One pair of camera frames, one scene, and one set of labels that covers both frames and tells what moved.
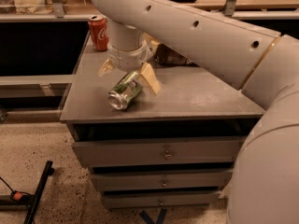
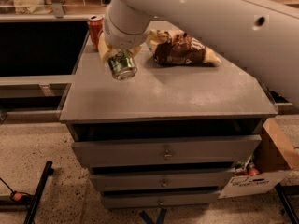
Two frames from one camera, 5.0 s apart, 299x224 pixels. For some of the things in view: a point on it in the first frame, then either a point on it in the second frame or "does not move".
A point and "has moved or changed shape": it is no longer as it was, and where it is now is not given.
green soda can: [128, 86] has moved or changed shape
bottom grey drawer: [160, 200] does not move
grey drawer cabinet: [177, 149] does not move
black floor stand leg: [49, 172] does not move
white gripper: [130, 61] to [121, 37]
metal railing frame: [60, 14] does not move
